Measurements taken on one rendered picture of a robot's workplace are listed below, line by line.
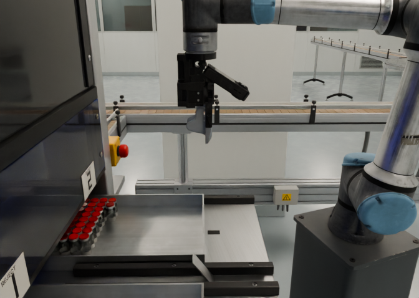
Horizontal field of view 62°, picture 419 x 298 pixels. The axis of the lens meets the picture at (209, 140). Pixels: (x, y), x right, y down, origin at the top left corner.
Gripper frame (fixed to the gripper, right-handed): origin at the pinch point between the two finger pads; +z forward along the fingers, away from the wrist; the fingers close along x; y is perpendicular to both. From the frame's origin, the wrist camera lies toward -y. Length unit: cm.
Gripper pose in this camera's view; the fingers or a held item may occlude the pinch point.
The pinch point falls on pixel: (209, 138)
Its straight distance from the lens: 84.1
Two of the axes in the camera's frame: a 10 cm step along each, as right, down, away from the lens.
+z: 0.0, 9.4, 3.3
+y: -10.0, 0.0, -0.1
